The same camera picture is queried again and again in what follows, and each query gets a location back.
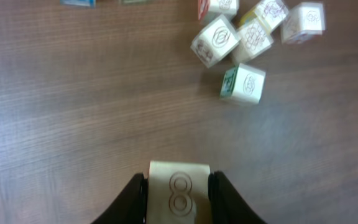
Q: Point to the red I wooden block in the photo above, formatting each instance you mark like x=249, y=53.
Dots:
x=305, y=21

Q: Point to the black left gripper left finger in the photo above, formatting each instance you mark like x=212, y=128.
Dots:
x=130, y=206

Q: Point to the green edged animal wooden block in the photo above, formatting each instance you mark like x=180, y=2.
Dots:
x=243, y=84

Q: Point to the white maroon wooden block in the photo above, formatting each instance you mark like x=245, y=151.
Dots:
x=254, y=41

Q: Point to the pale yellow wooden block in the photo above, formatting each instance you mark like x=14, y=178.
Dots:
x=270, y=13

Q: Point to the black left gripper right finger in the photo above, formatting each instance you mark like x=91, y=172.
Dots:
x=227, y=205

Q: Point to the green N wooden block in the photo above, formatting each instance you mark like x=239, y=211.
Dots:
x=133, y=1

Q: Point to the blue letter wooden block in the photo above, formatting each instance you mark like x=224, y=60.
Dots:
x=82, y=3

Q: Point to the wooden block with figure eight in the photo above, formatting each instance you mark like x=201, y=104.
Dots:
x=178, y=193

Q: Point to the red edged wooden block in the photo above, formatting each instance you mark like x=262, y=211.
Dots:
x=208, y=10

